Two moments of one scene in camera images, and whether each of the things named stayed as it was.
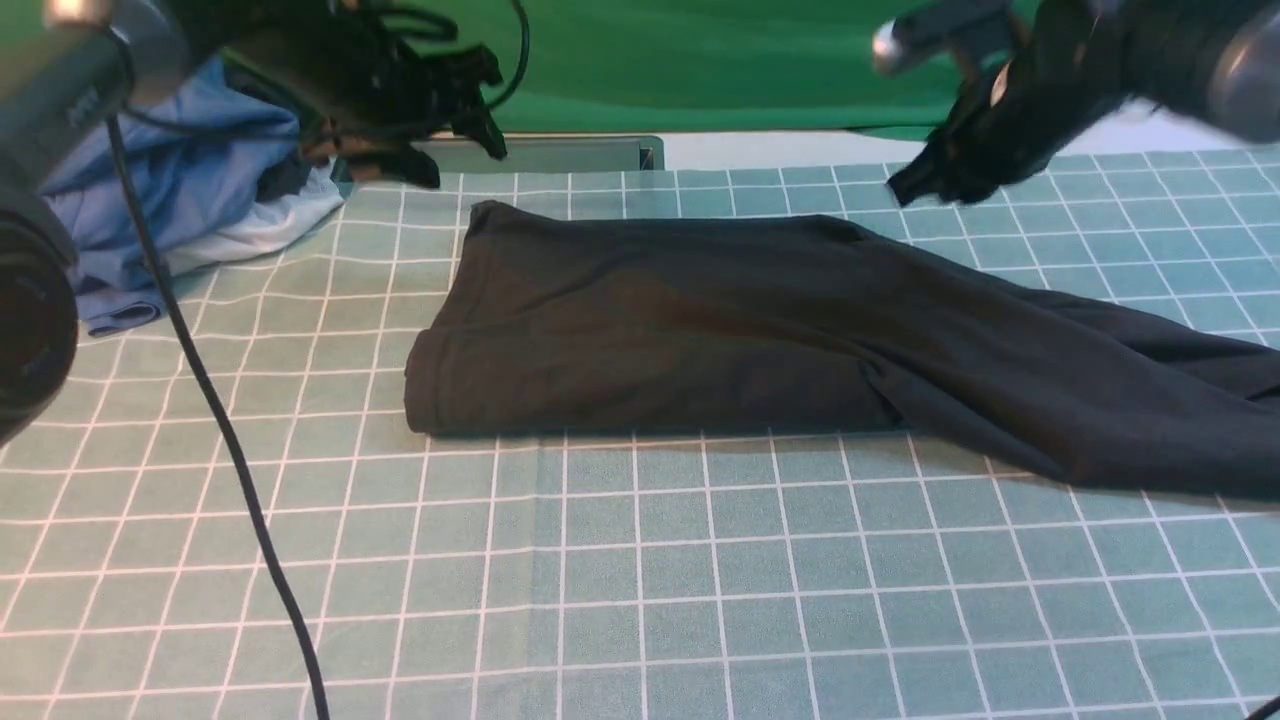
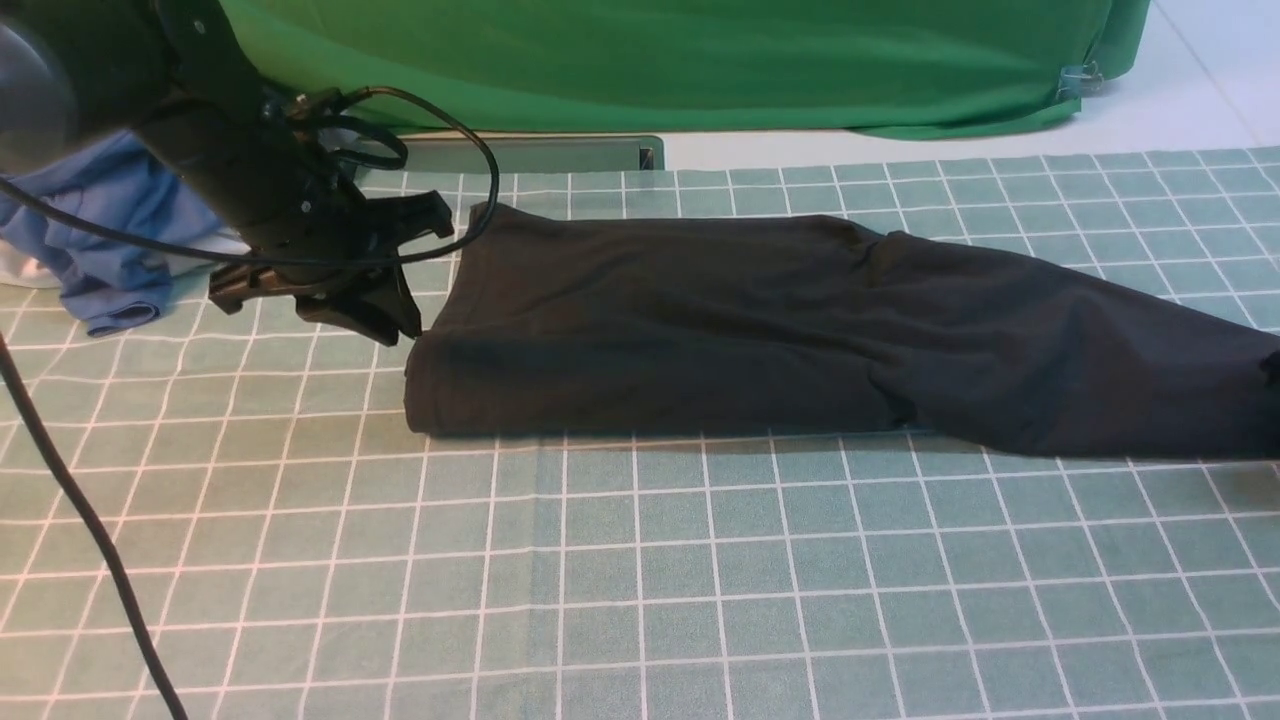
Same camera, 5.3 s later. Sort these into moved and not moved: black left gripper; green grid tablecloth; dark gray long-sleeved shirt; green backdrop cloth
Moved: black left gripper
Not moved: green grid tablecloth; dark gray long-sleeved shirt; green backdrop cloth
